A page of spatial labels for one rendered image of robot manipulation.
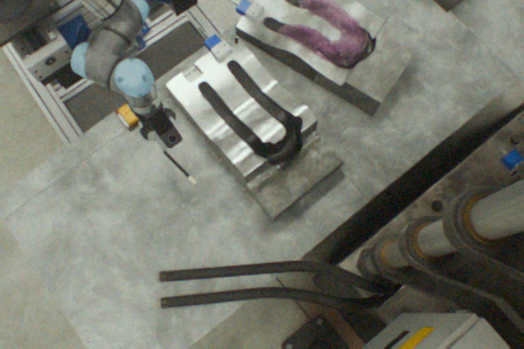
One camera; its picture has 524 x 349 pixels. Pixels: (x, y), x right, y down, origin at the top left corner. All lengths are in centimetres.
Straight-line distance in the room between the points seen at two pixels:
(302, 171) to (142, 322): 61
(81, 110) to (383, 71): 132
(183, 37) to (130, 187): 101
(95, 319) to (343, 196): 79
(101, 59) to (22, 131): 152
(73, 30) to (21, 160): 106
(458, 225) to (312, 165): 75
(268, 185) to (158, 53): 109
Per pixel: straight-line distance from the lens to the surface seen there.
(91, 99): 238
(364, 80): 158
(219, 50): 158
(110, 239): 158
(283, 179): 150
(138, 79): 114
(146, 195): 158
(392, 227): 160
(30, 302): 250
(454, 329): 91
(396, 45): 165
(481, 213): 80
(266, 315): 231
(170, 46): 242
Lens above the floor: 231
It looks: 74 degrees down
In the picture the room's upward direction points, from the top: 11 degrees counter-clockwise
